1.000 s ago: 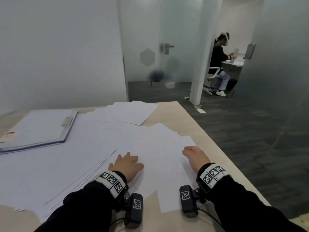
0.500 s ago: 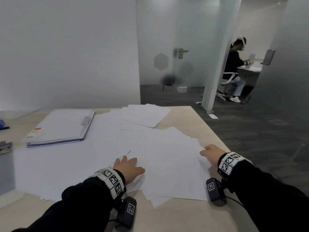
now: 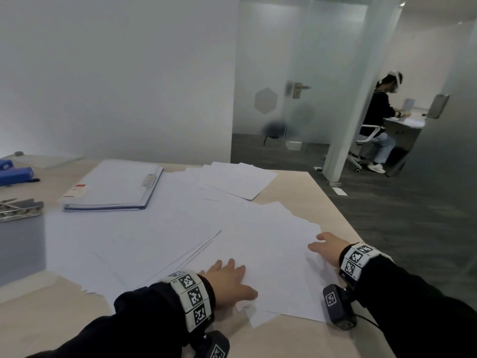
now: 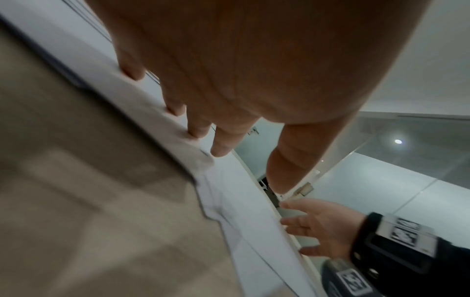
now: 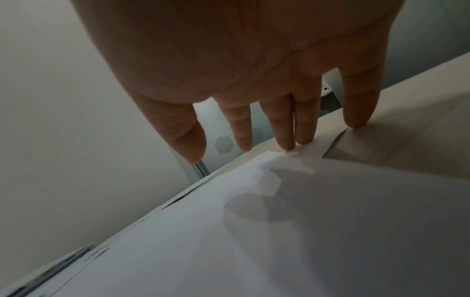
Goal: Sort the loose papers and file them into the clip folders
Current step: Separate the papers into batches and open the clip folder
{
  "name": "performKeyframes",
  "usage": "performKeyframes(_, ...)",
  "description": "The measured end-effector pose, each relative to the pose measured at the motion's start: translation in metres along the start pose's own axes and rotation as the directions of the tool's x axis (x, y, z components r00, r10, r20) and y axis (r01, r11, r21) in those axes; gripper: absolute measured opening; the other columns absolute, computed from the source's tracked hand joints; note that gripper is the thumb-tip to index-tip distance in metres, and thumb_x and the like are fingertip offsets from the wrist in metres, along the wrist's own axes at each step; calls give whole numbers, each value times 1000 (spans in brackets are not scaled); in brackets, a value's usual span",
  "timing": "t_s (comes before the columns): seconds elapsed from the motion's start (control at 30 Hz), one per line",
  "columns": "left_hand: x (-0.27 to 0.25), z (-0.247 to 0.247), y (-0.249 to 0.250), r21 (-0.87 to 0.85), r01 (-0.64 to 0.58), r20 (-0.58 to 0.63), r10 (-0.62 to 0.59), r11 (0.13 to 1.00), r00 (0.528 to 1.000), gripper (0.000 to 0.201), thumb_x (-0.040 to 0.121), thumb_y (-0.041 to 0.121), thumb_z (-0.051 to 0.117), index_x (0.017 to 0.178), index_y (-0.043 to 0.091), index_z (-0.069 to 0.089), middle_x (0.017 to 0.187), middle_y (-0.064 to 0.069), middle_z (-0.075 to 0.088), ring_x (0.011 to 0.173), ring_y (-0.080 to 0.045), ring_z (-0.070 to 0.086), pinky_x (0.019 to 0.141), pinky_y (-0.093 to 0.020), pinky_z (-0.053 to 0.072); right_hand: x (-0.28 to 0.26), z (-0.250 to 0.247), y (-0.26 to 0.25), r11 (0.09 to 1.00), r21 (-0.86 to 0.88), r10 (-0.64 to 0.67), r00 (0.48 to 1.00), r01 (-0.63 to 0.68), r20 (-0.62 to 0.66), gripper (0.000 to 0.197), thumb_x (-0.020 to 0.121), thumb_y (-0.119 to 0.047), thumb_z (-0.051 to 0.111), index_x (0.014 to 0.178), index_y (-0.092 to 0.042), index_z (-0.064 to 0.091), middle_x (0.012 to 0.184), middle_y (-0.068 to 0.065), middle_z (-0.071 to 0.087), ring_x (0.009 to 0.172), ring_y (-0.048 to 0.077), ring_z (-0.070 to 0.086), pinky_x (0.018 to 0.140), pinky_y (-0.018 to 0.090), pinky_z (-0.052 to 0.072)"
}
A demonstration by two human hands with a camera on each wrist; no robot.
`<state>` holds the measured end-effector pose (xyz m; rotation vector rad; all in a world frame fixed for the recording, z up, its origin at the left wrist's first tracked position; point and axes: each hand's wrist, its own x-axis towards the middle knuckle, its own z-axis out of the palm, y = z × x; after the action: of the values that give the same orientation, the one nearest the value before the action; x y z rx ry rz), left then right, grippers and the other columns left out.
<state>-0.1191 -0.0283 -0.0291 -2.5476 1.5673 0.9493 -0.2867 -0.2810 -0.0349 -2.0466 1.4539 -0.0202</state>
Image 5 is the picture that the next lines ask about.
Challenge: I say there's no person's right hand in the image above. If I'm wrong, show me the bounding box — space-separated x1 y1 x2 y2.
69 0 407 163

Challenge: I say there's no pile of white paper sheets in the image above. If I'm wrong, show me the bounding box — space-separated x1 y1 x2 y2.
0 113 470 297

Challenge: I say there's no frosted glass door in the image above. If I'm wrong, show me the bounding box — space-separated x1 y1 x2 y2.
172 68 346 178

